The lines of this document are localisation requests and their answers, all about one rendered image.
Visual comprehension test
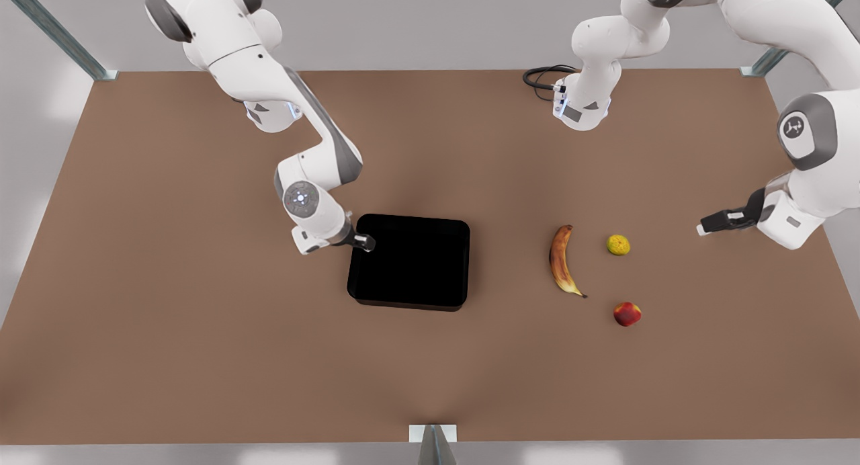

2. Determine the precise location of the black cable loop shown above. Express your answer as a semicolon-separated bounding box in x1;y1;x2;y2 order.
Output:
523;65;580;103

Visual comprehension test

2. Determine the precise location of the black rectangular tray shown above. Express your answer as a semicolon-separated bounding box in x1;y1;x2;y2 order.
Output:
347;213;471;312

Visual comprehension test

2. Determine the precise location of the silver frame post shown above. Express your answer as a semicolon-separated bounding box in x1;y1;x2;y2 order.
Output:
409;424;458;465
0;0;118;81
740;0;860;77

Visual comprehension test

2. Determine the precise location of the ripe spotted banana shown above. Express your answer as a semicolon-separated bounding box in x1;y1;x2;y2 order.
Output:
549;224;588;298

